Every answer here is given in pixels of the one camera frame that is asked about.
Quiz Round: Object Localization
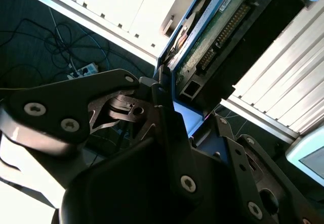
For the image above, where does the hard disk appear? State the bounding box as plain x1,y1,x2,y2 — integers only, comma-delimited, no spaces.
156,0,324,139

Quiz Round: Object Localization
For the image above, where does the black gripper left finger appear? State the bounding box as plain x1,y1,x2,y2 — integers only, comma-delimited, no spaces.
0,65,203,199

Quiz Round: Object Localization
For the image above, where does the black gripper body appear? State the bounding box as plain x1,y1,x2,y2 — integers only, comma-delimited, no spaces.
58,137,254,224

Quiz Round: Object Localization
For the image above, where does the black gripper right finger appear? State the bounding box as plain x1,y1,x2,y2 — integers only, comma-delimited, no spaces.
213,112,321,224

